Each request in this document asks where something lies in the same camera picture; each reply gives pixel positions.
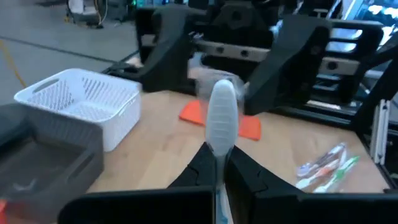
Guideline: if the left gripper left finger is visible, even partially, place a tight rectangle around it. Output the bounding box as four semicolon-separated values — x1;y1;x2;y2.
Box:
58;141;218;224

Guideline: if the orange toothbrush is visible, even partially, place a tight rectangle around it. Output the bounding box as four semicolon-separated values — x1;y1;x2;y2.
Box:
295;157;343;190

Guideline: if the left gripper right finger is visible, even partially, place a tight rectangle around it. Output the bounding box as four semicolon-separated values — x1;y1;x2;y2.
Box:
223;144;398;224

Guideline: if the silver aluminium frame bracket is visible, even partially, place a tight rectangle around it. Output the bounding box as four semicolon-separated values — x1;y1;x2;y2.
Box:
369;98;391;166

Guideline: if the white perforated plastic basket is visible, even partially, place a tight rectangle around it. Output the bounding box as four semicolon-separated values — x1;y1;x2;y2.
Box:
14;67;143;152

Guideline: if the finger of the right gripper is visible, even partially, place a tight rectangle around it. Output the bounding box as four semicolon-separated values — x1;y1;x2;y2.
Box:
243;14;333;116
141;4;201;96

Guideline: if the orange flat mat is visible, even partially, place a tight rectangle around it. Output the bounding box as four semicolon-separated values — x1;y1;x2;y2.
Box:
178;99;262;141

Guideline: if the purple toothbrush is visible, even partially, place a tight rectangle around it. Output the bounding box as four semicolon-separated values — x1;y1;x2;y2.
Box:
295;142;348;178

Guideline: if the grey plastic basket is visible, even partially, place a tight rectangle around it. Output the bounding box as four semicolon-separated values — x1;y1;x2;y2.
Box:
0;104;105;223

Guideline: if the blue toothbrush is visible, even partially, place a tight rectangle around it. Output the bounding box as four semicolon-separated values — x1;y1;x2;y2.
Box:
186;70;246;224

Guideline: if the yellow hanging cable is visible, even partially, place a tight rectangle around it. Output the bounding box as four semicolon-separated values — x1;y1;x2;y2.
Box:
0;39;28;90

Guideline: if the green toothbrush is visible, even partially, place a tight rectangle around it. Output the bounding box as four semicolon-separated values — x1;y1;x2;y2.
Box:
312;155;361;194

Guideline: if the white bag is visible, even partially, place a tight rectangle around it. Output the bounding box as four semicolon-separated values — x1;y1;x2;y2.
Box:
66;0;108;29

